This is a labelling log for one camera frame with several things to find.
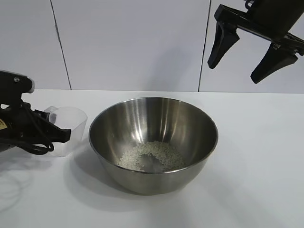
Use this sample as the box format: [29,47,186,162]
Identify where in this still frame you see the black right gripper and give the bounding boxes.
[207,0,304,84]

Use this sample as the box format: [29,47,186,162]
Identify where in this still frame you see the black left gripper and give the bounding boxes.
[0,94,72,148]

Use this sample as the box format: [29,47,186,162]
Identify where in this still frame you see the translucent plastic measuring cup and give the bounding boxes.
[44,106,88,158]

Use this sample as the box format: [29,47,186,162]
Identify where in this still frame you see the stainless steel mixing bowl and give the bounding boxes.
[88,96,219,196]

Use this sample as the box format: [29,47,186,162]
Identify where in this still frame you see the white rice grains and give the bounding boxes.
[118,140,187,172]

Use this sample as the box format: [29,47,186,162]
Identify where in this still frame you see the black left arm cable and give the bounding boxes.
[0,136,55,155]

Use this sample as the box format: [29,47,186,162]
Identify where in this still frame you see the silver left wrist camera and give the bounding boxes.
[0,70,36,95]

